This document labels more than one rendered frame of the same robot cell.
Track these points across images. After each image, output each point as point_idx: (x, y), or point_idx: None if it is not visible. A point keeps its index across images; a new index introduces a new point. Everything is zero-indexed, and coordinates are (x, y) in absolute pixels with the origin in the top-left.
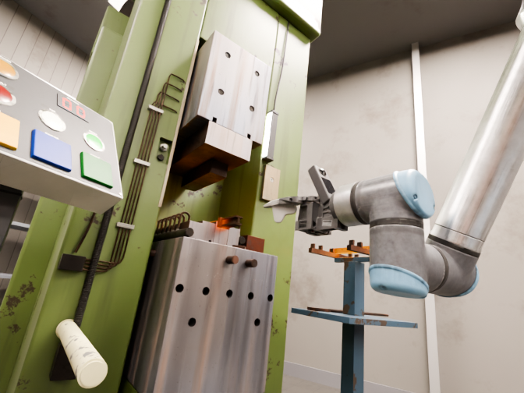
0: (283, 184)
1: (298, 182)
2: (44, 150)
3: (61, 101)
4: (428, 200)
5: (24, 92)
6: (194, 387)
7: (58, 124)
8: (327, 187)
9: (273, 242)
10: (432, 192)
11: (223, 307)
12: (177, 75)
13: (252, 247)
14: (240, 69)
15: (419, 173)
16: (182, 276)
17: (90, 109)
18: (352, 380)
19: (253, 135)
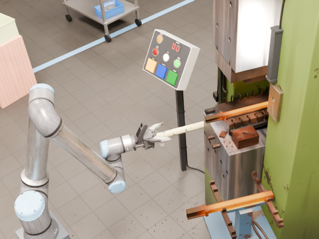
0: (286, 108)
1: (299, 114)
2: (158, 72)
3: (172, 46)
4: (101, 153)
5: (162, 47)
6: (211, 173)
7: (166, 59)
8: (137, 132)
9: (277, 150)
10: (102, 153)
11: (214, 155)
12: None
13: (233, 140)
14: (223, 2)
15: (100, 144)
16: (204, 129)
17: (183, 43)
18: None
19: (230, 63)
